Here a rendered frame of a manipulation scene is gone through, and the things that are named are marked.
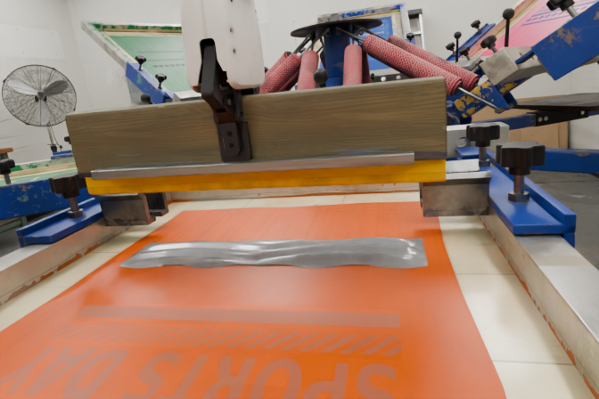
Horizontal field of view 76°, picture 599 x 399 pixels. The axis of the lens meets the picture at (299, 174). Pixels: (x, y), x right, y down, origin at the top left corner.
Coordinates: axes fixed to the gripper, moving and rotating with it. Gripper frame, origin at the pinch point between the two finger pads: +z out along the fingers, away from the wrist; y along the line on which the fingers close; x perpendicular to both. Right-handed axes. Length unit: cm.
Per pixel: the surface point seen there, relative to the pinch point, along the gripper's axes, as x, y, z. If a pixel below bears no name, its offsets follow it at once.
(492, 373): 20.9, 16.0, 13.9
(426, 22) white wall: 60, -421, -56
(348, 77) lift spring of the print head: 6, -64, -5
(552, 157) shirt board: 52, -61, 18
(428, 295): 17.9, 7.0, 13.9
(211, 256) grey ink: -5.8, -0.1, 13.6
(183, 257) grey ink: -9.0, 0.7, 13.4
